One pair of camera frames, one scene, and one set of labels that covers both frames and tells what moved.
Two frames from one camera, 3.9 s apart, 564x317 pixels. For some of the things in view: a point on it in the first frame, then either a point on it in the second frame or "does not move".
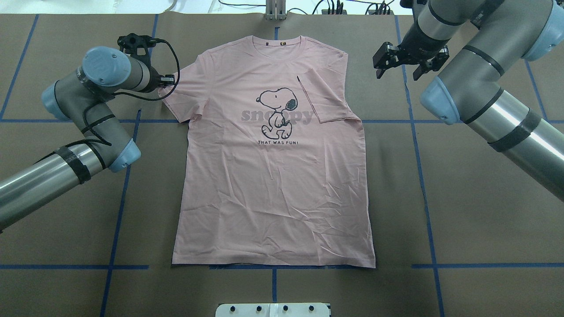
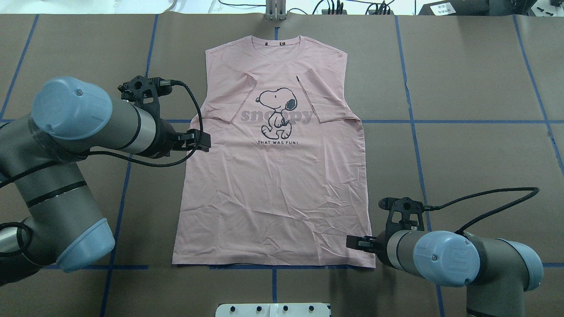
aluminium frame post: x=276 y=10 does not move
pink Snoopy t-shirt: x=273 y=171 does not move
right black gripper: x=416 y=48 → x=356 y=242
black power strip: x=334 y=12 does not move
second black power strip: x=380 y=12 does not move
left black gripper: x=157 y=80 → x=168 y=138
